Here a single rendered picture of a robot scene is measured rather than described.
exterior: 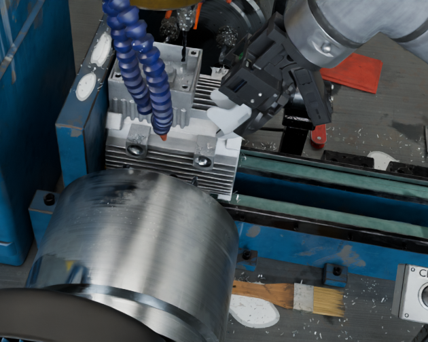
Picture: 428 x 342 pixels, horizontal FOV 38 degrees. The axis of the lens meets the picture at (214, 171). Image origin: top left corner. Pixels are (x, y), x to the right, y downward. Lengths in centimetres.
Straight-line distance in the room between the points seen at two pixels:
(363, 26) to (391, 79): 83
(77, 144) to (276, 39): 30
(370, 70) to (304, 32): 81
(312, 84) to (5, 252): 57
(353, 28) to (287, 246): 49
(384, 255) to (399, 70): 60
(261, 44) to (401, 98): 75
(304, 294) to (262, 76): 45
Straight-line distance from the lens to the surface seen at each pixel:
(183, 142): 92
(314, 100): 83
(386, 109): 146
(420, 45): 75
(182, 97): 89
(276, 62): 79
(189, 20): 80
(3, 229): 103
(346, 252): 110
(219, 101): 89
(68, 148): 87
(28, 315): 43
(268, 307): 108
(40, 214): 104
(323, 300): 110
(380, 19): 72
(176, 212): 73
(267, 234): 107
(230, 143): 91
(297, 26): 74
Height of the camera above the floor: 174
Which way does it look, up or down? 50 degrees down
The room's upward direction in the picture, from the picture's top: 8 degrees clockwise
